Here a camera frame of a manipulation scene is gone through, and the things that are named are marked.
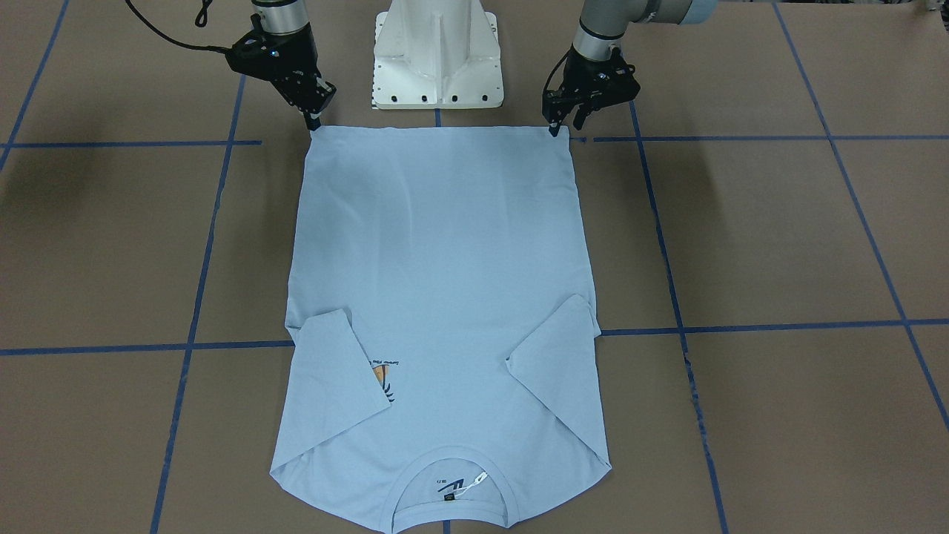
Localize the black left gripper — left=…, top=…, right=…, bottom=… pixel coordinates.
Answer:
left=543, top=45, right=641, bottom=138

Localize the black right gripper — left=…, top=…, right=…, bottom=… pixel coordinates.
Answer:
left=225, top=27, right=337, bottom=131

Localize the light blue t-shirt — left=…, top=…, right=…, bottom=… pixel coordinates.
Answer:
left=270, top=125, right=612, bottom=533

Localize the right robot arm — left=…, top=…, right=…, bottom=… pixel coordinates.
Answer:
left=225, top=1, right=337, bottom=131

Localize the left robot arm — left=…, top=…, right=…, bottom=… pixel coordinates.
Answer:
left=542, top=1, right=718, bottom=136

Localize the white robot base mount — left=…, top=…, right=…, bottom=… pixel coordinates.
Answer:
left=371, top=1, right=505, bottom=111

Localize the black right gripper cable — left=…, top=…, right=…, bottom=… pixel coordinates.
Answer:
left=125, top=0, right=238, bottom=54

